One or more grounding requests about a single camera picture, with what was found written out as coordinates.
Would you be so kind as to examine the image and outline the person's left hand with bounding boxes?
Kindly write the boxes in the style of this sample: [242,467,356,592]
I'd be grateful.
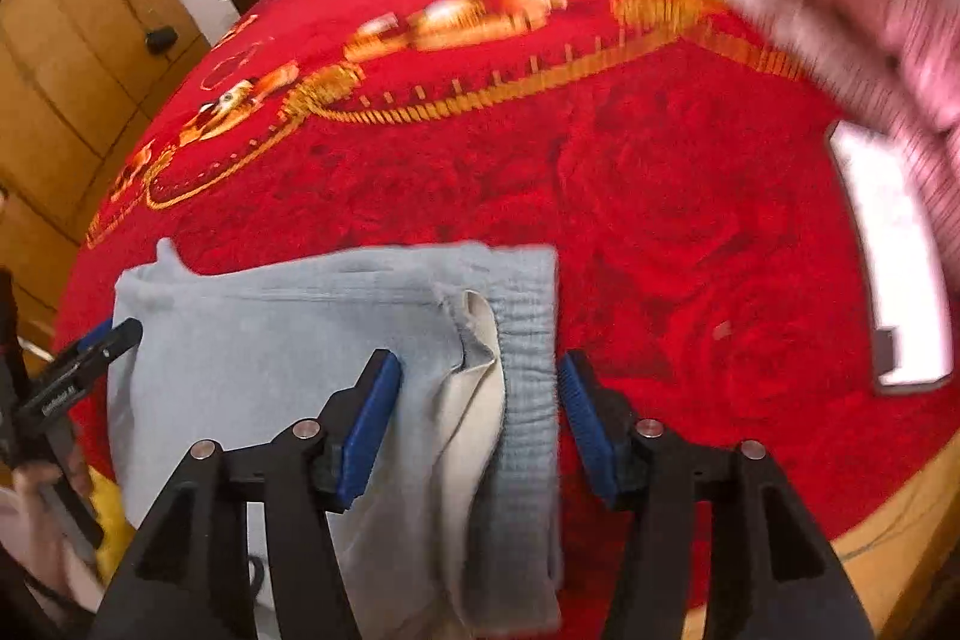
[11,447,106,611]

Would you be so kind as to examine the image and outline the white phone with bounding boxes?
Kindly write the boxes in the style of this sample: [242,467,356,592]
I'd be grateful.
[825,119,957,395]

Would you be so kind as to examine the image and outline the yellow fleece garment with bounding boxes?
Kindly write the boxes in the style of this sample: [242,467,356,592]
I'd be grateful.
[90,475,140,581]

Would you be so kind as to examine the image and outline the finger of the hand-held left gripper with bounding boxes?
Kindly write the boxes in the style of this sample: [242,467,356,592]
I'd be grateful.
[73,322,115,354]
[34,317,143,387]

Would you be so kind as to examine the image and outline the red printed blanket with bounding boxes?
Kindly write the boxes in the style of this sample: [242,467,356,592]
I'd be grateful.
[52,0,960,611]

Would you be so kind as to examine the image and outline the grey pants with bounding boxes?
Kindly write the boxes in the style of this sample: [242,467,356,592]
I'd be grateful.
[107,237,565,640]

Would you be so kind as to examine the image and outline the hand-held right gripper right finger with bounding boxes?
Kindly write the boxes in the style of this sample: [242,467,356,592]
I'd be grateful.
[556,349,875,640]

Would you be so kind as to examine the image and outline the wooden wardrobe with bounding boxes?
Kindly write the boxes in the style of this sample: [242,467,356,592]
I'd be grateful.
[0,0,211,326]

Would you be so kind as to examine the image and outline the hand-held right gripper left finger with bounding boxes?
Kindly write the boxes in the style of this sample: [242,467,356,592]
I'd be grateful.
[90,347,406,640]

